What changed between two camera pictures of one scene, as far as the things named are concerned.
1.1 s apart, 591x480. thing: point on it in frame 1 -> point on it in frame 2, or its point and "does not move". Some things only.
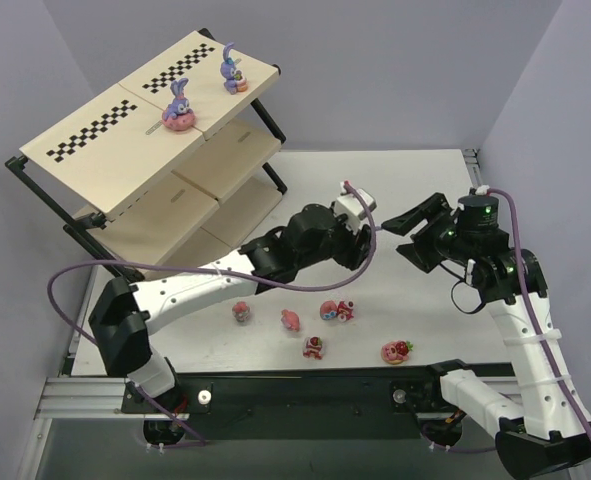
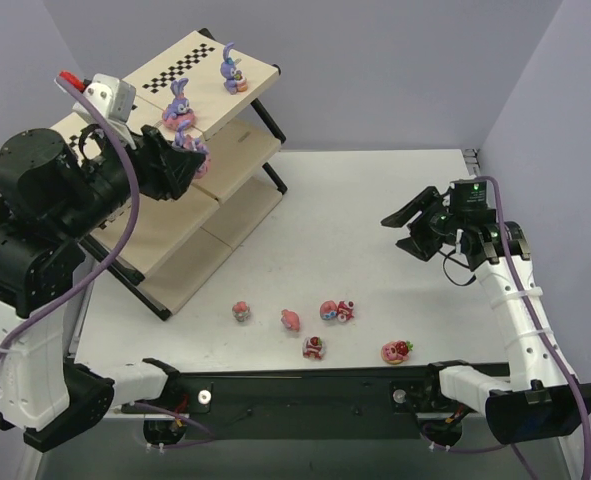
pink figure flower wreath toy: [241, 310] does not move
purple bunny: [179, 116] does not move
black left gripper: [363, 245] -> [151, 163]
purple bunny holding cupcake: [236, 81] does not move
